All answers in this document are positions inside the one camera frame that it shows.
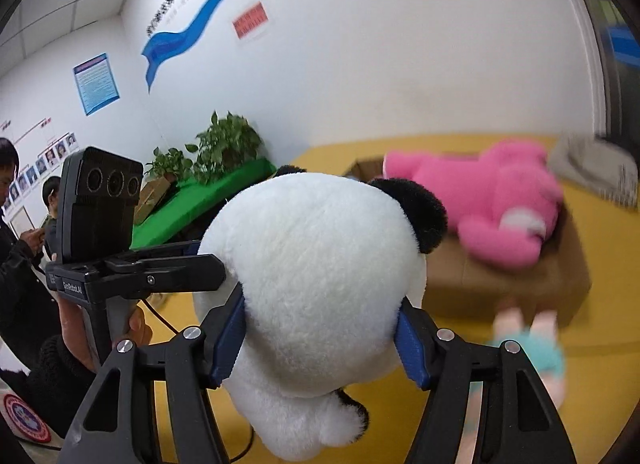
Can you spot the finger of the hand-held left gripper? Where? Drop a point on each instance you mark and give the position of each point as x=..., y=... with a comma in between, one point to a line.
x=160, y=250
x=190, y=274

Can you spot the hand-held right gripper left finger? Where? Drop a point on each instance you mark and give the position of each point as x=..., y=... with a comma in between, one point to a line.
x=227, y=339

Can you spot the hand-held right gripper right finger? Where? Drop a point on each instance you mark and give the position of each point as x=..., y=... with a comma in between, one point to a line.
x=412, y=349

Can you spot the brown cardboard box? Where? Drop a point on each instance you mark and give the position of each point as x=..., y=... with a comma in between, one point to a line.
x=500, y=289

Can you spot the white panda plush toy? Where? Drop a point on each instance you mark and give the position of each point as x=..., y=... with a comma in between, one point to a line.
x=320, y=269

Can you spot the pink and teal plush toy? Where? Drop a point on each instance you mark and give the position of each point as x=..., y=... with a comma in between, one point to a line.
x=530, y=354

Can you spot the person's left forearm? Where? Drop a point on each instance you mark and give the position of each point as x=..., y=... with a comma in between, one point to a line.
x=60, y=384

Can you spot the person's left hand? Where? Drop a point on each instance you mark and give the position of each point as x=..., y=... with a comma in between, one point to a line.
x=75, y=329

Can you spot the small cardboard carton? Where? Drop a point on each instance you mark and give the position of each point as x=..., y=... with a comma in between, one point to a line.
x=150, y=201

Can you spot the green table cloth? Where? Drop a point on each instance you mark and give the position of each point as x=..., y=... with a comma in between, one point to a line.
x=200, y=204

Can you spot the small green potted plant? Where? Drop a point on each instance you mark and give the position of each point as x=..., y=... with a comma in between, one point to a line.
x=167, y=163

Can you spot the large green potted plant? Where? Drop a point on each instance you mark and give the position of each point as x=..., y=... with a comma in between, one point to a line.
x=227, y=143

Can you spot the round red jacket patch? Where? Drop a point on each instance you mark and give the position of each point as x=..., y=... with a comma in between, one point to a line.
x=22, y=416

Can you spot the grey cloth bag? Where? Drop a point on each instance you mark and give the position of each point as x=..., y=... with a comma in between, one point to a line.
x=595, y=168

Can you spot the glass door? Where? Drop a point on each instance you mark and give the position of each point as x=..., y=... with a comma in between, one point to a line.
x=615, y=93

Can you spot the blue door banner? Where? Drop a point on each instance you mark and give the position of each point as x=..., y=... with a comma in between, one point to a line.
x=622, y=46

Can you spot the row of wall photos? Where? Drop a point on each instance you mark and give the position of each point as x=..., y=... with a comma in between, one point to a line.
x=50, y=156

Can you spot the blue wall notice poster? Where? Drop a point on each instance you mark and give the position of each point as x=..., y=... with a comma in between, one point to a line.
x=96, y=83

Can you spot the blue ribbon wall decal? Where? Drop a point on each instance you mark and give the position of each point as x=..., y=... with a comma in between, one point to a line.
x=200, y=18

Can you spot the red wall notice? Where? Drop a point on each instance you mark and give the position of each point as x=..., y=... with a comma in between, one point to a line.
x=250, y=21

